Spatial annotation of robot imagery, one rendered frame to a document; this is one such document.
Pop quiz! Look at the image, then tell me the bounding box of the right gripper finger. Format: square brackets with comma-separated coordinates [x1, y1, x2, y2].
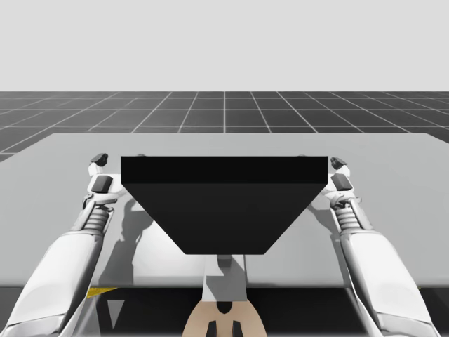
[329, 156, 351, 176]

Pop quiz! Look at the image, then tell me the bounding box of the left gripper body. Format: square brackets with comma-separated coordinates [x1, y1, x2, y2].
[85, 171, 124, 205]

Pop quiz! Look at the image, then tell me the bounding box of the tan robot part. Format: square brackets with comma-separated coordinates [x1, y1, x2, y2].
[182, 300, 268, 337]

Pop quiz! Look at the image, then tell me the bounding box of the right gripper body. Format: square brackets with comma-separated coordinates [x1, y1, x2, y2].
[320, 169, 359, 203]

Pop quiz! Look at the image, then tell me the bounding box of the black screen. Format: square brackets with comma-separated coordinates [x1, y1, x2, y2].
[120, 156, 329, 256]

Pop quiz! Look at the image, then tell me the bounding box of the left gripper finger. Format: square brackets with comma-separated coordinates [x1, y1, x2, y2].
[87, 152, 109, 177]

